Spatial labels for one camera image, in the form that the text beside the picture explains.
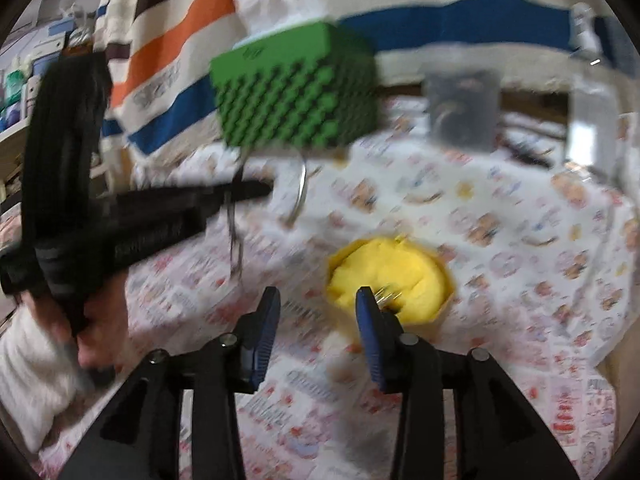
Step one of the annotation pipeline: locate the silver jewelry piece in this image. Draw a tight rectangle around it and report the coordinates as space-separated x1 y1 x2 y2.
372 285 407 314

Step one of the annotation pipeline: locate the green tissue box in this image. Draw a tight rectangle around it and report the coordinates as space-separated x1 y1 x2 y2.
209 21 382 154

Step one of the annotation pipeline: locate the person's left hand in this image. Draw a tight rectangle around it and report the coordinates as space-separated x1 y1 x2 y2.
25 270 133 386

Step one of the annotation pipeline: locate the striped cloth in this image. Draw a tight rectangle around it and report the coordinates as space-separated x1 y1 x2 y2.
92 0 601 161

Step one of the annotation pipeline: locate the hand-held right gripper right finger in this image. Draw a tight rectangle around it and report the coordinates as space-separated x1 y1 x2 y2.
355 286 581 480

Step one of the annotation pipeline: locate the cluttered white shelf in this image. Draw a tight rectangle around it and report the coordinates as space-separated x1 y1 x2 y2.
0 5 97 213

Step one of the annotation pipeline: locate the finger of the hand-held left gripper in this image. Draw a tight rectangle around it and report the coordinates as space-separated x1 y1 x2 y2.
116 179 275 212

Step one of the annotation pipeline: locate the grey translucent container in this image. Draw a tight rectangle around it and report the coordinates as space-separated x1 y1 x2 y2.
421 67 502 153

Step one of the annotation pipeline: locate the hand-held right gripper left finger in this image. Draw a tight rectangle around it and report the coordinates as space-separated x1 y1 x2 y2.
57 286 282 480

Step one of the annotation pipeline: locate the silver bangle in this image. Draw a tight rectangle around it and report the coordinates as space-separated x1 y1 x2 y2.
280 152 310 228

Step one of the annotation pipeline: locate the white tissue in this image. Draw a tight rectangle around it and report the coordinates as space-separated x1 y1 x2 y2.
235 0 333 47

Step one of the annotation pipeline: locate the printed tablecloth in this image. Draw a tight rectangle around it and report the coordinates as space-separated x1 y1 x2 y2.
35 95 633 480

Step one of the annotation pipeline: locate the dark hair clip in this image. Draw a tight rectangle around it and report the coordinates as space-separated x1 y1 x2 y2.
500 135 557 169

